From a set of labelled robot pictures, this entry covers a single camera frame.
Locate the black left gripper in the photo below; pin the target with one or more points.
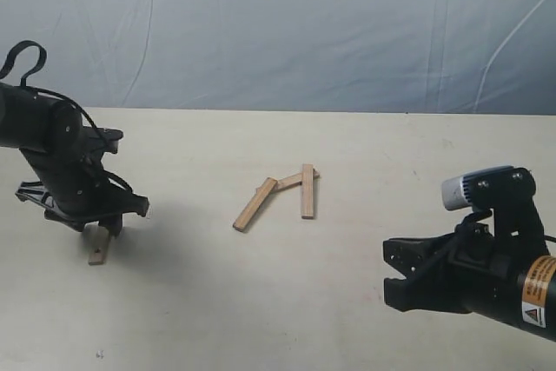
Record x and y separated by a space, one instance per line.
76 193

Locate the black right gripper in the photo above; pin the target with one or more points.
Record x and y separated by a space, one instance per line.
474 269

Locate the diagonal wooden stick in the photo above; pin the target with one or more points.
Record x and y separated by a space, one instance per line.
254 204

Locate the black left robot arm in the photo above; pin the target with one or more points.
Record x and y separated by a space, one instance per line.
46 125

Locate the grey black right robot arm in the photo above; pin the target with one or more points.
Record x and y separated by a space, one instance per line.
540 325

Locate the blue-grey backdrop cloth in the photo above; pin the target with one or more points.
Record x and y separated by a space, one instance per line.
417 56

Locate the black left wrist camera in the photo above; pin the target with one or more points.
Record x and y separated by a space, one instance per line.
102 140

